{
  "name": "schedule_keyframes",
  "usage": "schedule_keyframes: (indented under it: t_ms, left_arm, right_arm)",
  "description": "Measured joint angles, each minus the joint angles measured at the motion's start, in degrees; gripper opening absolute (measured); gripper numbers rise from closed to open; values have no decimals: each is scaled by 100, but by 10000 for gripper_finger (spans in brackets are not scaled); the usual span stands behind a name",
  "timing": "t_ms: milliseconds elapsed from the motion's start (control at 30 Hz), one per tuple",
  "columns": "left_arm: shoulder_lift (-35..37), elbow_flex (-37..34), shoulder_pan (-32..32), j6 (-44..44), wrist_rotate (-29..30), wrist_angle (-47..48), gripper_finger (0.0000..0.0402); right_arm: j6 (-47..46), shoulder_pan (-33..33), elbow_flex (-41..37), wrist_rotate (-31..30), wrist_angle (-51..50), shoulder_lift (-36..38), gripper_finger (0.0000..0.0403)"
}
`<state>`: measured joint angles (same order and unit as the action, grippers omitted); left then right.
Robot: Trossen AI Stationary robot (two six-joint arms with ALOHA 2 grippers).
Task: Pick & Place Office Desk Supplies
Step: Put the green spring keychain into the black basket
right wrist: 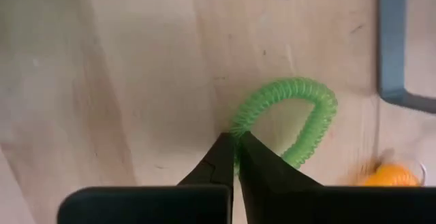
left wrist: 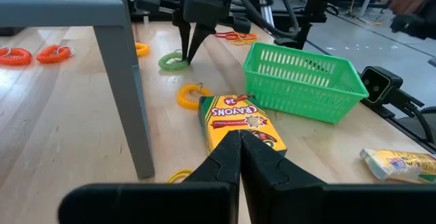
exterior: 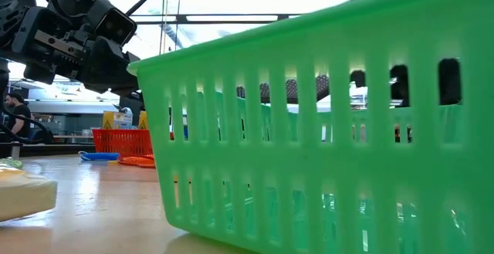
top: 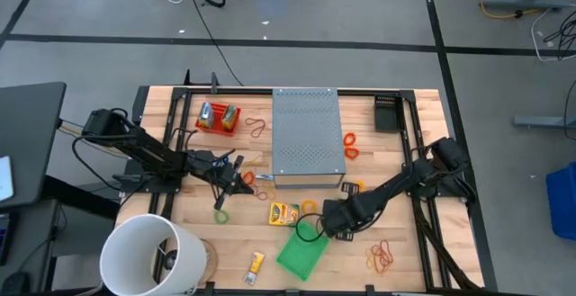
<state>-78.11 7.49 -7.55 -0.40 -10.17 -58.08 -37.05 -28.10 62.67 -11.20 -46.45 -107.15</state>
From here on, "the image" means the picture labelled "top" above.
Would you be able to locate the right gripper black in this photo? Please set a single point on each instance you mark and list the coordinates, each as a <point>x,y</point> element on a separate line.
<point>360,212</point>

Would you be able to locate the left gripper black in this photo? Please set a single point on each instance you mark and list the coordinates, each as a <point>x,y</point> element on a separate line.
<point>207,165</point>

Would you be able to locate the orange coil wristband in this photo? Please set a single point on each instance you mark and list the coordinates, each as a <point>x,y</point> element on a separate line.
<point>345,139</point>
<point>245,178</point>
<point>347,153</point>

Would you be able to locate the green plastic slotted basket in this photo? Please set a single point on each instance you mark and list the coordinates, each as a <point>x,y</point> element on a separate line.
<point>301,255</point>

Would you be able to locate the yellow Crayola crayon box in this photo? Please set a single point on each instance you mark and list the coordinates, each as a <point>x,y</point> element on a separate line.
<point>229,117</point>
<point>283,215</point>

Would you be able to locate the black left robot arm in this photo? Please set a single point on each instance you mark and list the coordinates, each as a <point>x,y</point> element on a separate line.
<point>148,152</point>

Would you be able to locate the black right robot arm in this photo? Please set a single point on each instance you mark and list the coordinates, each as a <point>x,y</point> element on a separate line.
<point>405,183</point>

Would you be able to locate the black mesh desk tray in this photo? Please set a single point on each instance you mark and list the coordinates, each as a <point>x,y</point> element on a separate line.
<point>388,113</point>

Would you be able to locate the dark grey side desk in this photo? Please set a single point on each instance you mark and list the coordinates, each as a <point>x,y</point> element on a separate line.
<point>31,143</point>

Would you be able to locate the yellow rubber band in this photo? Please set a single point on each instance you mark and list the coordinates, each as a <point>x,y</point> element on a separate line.
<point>368,262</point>
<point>252,163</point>

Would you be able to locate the light blue paper packet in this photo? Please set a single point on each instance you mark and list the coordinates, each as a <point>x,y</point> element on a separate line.
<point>265,177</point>

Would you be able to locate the blue flat object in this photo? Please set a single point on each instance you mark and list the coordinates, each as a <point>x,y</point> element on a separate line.
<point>220,161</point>

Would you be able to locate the yellow coil wristband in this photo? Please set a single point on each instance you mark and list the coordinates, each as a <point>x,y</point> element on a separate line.
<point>303,207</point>
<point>361,182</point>

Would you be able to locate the green coil wristband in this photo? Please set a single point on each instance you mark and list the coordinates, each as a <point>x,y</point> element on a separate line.
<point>215,217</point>

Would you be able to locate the dark red rubber band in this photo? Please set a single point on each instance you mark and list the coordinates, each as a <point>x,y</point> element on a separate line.
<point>247,127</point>

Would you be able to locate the red plastic slotted basket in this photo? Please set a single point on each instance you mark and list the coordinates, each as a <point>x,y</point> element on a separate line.
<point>218,129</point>

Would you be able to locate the orange rubber band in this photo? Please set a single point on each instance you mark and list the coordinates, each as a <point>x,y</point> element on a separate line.
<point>378,260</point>

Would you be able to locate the black table clamp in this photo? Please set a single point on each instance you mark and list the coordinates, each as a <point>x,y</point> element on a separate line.
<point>209,287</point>
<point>371,289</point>

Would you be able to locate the grey perforated metal riser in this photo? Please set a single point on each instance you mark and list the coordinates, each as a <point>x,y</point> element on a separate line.
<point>308,134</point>

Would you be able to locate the blue storage bin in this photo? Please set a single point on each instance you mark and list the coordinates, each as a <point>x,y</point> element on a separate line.
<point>562,201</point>

